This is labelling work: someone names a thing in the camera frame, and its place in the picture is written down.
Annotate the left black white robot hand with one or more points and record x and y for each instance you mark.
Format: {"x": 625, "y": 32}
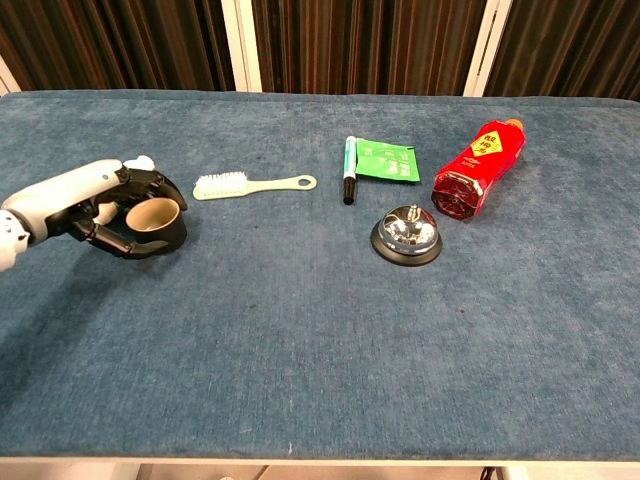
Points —
{"x": 65, "y": 195}

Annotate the black cup tan inside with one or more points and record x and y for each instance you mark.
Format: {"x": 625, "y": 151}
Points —
{"x": 150, "y": 217}

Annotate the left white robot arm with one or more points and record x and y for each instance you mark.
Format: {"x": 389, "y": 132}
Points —
{"x": 10, "y": 242}

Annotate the mint green brush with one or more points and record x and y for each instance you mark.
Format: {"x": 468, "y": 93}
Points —
{"x": 220, "y": 187}

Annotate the dark pleated curtain panel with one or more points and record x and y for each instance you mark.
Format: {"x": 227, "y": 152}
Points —
{"x": 365, "y": 45}
{"x": 115, "y": 45}
{"x": 575, "y": 50}

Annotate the blue table cloth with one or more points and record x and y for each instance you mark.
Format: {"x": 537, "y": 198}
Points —
{"x": 300, "y": 350}

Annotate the green black marker pen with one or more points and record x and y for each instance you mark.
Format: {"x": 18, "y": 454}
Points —
{"x": 349, "y": 165}

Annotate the green foil packet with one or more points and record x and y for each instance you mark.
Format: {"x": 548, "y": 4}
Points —
{"x": 390, "y": 160}

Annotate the chrome call bell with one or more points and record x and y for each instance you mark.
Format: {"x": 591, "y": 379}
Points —
{"x": 406, "y": 232}

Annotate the red labelled drink bottle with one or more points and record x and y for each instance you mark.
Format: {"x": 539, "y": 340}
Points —
{"x": 475, "y": 170}

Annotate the white frame post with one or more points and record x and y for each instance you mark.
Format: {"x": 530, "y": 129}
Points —
{"x": 7, "y": 80}
{"x": 487, "y": 45}
{"x": 242, "y": 45}

